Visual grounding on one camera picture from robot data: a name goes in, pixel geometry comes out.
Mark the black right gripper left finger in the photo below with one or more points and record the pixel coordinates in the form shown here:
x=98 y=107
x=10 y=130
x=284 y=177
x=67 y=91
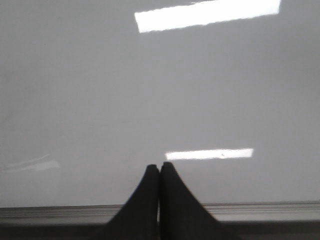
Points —
x=138 y=218

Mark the grey aluminium whiteboard tray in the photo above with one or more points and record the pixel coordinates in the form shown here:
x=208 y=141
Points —
x=99 y=214

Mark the white whiteboard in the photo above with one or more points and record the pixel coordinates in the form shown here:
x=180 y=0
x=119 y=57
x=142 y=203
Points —
x=92 y=91

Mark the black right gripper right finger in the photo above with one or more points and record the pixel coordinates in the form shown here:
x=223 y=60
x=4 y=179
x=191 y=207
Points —
x=181 y=215

